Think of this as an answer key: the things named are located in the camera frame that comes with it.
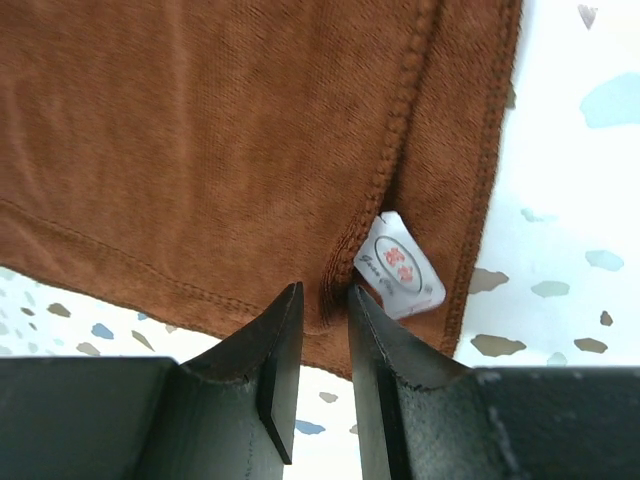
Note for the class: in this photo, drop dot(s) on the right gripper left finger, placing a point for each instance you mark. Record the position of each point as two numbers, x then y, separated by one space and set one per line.
228 413

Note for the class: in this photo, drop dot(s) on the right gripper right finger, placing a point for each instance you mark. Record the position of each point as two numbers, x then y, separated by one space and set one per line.
422 415

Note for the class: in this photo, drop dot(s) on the brown towel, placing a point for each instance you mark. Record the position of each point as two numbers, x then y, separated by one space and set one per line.
190 159

